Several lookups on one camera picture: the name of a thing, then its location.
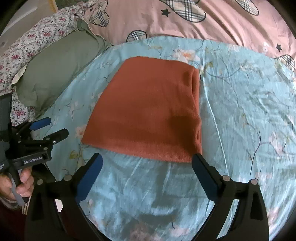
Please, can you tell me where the person's left hand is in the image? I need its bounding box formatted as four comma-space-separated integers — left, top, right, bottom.
0, 166, 34, 205

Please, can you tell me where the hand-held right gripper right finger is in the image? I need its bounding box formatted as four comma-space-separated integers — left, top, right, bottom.
192, 153, 270, 241

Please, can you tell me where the person's left forearm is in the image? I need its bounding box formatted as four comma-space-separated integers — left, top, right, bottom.
0, 197, 30, 241

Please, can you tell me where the green landscape wall poster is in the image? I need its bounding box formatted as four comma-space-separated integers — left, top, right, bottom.
52, 0, 90, 11

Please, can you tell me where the orange knit sweater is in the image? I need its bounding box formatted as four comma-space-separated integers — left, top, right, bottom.
81, 56, 203, 164

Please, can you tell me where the green pillow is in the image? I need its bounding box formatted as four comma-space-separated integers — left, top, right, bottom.
11, 19, 113, 118

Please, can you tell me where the light blue floral bedsheet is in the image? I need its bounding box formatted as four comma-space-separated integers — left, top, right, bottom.
45, 37, 296, 241

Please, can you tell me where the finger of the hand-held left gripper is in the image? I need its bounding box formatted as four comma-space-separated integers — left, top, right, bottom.
20, 128, 69, 151
13, 117, 52, 139

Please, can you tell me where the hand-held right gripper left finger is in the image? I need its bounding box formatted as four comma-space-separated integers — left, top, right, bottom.
24, 153, 103, 241

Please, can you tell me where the pink quilt with plaid hearts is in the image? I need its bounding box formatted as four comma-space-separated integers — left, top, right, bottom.
84, 0, 296, 73

